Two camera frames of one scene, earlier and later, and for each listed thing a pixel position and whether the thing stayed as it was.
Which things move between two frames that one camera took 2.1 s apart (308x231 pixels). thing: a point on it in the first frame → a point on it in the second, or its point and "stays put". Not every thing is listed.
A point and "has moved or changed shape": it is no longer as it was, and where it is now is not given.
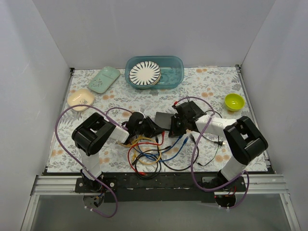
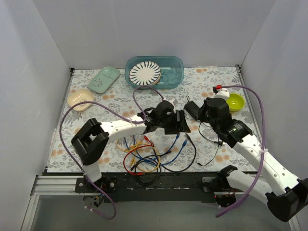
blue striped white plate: (145, 73) stays put
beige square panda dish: (80, 96) stays put
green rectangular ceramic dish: (104, 80) stays put
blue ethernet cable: (185, 142) → (180, 152)
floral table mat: (173, 130) stays put
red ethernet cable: (163, 132) → (150, 145)
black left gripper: (149, 125) → (176, 121)
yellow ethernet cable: (134, 154) → (132, 160)
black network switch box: (163, 120) has moved or changed shape
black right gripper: (175, 125) → (200, 111)
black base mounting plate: (157, 187) stays put
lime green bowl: (234, 102) stays put
